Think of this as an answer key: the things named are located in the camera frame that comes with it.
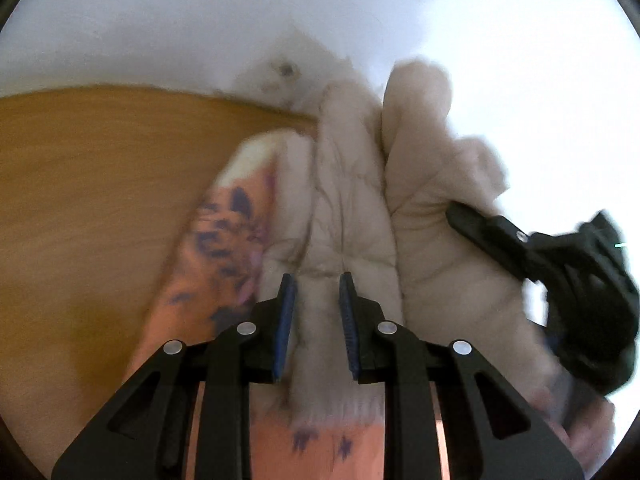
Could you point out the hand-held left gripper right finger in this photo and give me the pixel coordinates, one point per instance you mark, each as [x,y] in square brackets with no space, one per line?
[347,320]

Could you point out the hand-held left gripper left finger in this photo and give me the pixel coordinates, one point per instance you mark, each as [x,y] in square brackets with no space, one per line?
[285,320]

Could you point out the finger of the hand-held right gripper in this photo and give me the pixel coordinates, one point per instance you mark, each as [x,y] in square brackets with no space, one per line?
[487,232]

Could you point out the beige puffer jacket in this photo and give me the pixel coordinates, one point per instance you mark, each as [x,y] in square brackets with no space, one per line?
[350,200]

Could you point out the person's right hand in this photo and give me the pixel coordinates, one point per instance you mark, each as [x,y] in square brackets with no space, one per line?
[590,425]

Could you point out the orange printed cloth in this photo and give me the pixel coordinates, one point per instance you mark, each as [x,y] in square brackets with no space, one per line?
[220,260]

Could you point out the white coaxial wall plate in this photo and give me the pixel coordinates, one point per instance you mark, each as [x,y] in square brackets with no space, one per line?
[280,75]

